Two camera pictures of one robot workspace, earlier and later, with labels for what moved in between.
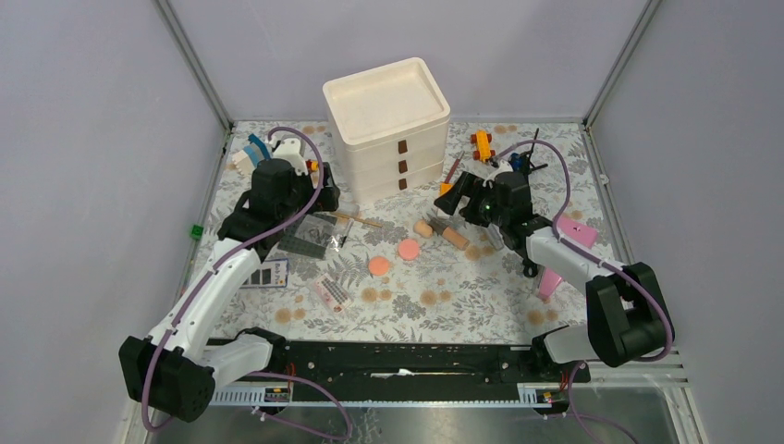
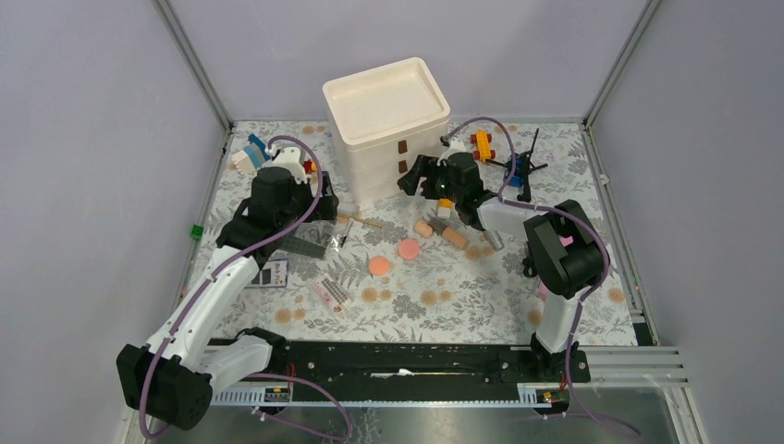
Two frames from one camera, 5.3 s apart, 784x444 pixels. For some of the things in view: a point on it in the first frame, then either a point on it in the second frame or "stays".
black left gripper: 328,193 stays
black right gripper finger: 448,202 → 410,181
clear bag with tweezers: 328,232 stays
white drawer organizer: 390,124 stays
